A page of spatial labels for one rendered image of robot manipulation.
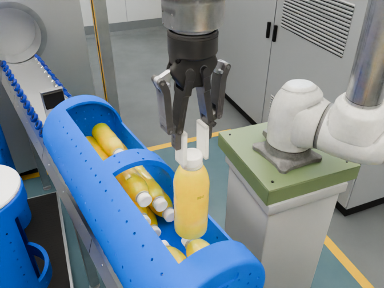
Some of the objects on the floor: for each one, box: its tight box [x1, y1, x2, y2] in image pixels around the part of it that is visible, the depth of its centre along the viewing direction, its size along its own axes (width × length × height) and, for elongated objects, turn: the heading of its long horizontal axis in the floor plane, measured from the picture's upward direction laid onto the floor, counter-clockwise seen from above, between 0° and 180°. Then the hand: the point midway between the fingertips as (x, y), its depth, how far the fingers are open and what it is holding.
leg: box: [73, 222, 100, 288], centre depth 191 cm, size 6×6×63 cm
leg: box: [26, 130, 51, 190], centre depth 258 cm, size 6×6×63 cm
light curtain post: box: [90, 0, 121, 117], centre depth 208 cm, size 6×6×170 cm
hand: (191, 143), depth 65 cm, fingers closed on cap, 4 cm apart
